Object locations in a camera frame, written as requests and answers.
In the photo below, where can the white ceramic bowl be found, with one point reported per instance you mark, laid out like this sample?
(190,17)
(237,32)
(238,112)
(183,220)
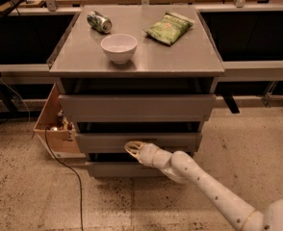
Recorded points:
(119,48)

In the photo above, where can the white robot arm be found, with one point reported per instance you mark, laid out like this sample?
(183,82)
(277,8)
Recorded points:
(181,168)

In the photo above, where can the wooden box on floor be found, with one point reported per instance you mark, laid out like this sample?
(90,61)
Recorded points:
(59,142)

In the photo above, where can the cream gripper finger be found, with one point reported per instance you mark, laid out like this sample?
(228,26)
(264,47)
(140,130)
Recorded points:
(134,145)
(133,150)

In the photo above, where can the grey drawer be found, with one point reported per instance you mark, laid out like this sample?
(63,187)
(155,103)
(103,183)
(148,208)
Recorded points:
(121,169)
(114,143)
(137,108)

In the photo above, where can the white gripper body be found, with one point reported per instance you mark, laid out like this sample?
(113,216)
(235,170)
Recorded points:
(146,155)

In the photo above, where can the green chip bag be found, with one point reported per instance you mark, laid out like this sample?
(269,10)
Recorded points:
(170,28)

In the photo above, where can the grey metal rail frame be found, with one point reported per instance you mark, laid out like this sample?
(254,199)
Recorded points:
(257,70)

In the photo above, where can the grey drawer cabinet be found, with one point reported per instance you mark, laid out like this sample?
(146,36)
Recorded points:
(152,79)

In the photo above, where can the grey bottom drawer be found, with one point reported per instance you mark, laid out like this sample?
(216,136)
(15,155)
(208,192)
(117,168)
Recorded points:
(121,169)

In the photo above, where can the grey top drawer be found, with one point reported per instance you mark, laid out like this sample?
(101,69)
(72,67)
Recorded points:
(137,108)

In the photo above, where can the green soda can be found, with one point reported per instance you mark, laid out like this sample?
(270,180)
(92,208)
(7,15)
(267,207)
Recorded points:
(99,22)

